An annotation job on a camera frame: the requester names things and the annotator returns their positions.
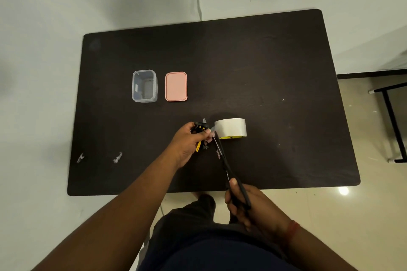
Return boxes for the person's left hand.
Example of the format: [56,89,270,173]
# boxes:
[167,122,212,170]

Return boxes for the person's right hand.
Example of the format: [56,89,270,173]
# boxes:
[224,178,294,243]

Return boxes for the black and yellow small tool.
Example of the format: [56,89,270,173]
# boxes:
[191,121,213,153]

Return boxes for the black scissors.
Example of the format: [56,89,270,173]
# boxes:
[212,136,252,210]

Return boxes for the person's right forearm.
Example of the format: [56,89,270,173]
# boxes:
[280,221,360,271]

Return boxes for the person's left forearm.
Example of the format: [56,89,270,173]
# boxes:
[31,153,180,271]

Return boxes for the pink container lid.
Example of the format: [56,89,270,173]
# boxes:
[165,72,188,102]

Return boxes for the white tape roll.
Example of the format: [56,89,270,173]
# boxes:
[214,118,247,140]

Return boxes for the clear plastic container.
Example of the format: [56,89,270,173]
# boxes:
[132,70,158,103]

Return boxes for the person's dark trousers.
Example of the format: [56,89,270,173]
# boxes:
[137,194,302,271]

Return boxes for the red wrist thread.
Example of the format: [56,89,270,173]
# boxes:
[284,220,300,243]

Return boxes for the black frame side table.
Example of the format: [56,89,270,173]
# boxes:
[336,69,407,164]

